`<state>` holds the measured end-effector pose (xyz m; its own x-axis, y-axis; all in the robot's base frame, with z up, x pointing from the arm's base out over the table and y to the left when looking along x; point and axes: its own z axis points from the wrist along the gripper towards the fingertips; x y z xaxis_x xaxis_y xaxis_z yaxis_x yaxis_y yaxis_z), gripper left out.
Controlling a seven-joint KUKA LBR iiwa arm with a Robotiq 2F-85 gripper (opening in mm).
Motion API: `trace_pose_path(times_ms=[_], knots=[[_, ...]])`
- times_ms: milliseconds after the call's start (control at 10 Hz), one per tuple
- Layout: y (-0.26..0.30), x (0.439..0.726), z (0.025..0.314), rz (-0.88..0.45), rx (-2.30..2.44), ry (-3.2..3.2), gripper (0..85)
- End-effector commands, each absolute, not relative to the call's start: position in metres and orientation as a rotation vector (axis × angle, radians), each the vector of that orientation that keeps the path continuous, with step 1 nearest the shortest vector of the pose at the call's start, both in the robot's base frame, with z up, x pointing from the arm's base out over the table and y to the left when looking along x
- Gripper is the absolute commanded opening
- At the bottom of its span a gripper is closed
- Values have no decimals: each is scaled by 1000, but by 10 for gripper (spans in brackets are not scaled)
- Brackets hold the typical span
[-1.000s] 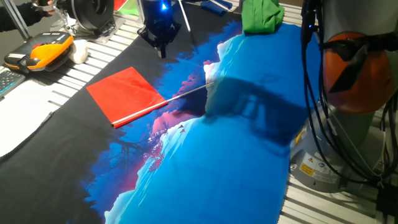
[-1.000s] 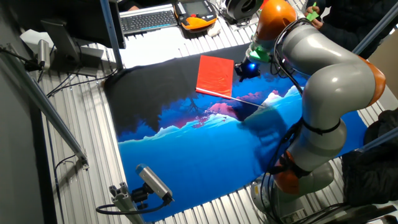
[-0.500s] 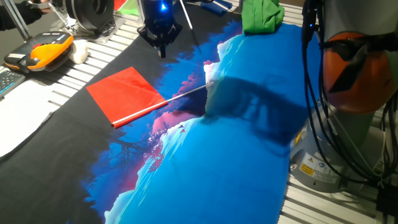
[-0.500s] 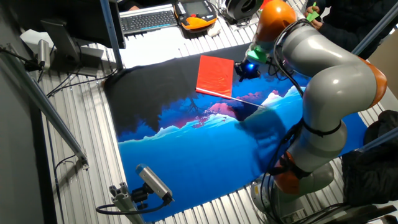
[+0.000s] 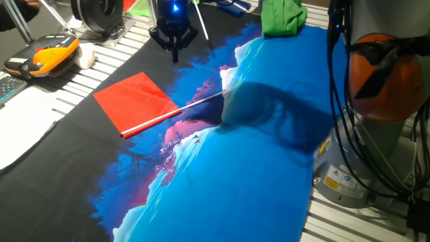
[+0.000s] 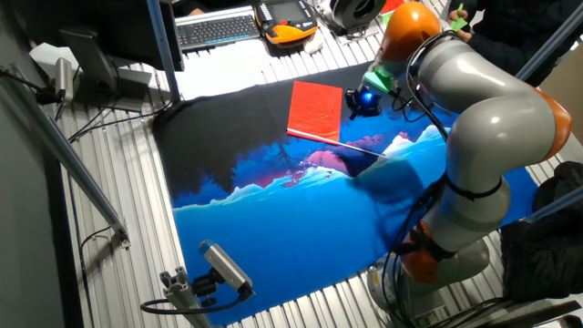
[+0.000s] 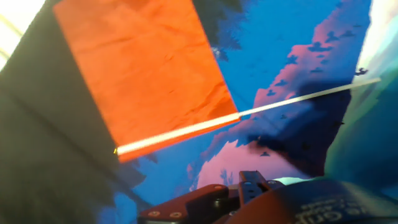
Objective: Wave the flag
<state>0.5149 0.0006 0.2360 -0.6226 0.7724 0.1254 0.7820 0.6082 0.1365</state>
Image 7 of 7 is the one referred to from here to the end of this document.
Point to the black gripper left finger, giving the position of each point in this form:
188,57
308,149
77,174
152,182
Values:
192,202

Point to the red flag with white stick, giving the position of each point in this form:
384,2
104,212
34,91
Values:
140,68

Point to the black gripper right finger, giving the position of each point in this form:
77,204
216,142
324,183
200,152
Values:
248,186

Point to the blue landscape printed cloth mat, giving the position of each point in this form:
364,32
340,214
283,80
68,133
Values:
280,37

